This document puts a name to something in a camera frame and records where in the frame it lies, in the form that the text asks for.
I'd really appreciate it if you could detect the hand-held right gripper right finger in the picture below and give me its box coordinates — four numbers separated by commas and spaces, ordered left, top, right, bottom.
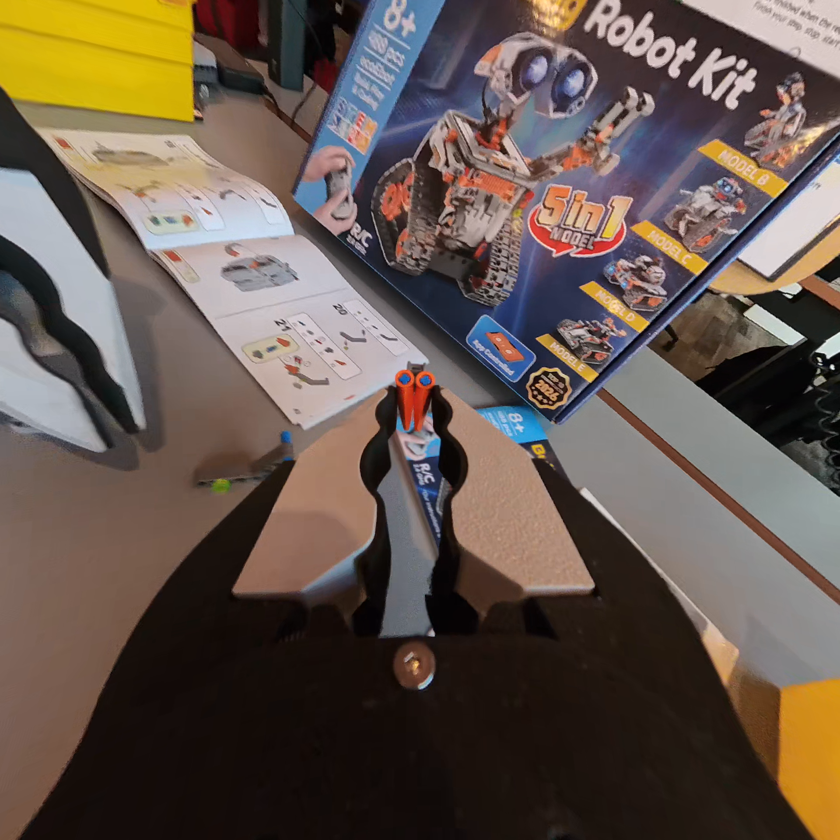
430, 386, 597, 636

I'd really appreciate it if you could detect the white instruction booklet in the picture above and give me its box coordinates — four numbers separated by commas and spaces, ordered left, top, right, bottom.
36, 128, 429, 431

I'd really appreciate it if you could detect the printed instruction sheet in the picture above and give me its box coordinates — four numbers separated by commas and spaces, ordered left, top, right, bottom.
682, 0, 840, 76

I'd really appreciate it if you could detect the dark grey bent beam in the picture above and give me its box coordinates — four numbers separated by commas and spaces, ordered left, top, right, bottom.
196, 446, 296, 490

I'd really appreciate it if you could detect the grey desk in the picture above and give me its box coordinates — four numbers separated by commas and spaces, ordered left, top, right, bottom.
0, 85, 840, 840

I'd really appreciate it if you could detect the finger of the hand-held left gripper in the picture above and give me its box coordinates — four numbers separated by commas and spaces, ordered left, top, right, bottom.
0, 269, 111, 455
0, 167, 147, 435

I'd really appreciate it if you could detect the yellow plastic bin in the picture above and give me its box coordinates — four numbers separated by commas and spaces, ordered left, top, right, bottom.
728, 676, 840, 840
0, 0, 196, 122

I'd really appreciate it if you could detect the blue robot kit box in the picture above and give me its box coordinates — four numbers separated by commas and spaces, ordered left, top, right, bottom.
292, 0, 840, 424

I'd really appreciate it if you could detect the wooden sheet stand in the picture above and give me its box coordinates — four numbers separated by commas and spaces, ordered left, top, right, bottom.
710, 226, 840, 296

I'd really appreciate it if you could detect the small blue manual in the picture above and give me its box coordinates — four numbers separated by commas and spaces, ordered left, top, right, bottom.
392, 406, 572, 552

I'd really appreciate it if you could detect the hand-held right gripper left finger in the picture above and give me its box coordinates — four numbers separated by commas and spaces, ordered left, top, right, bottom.
231, 387, 395, 636

